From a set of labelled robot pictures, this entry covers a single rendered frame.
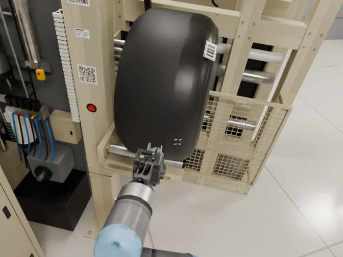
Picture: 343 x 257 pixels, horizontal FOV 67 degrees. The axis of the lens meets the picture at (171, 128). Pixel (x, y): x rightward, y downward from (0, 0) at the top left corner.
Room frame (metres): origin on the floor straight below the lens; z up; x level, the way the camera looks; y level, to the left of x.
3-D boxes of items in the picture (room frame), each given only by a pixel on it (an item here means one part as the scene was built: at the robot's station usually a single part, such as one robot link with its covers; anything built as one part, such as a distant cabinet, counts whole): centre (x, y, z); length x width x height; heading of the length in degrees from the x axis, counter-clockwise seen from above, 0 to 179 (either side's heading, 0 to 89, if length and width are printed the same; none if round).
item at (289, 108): (1.23, -0.18, 0.65); 0.90 x 0.02 x 0.70; 84
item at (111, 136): (0.94, 0.26, 0.90); 0.40 x 0.03 x 0.10; 174
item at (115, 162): (0.79, 0.10, 0.84); 0.36 x 0.09 x 0.06; 84
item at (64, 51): (0.91, 0.43, 1.19); 0.05 x 0.04 x 0.48; 174
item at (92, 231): (0.93, 0.34, 0.01); 0.27 x 0.27 x 0.02; 84
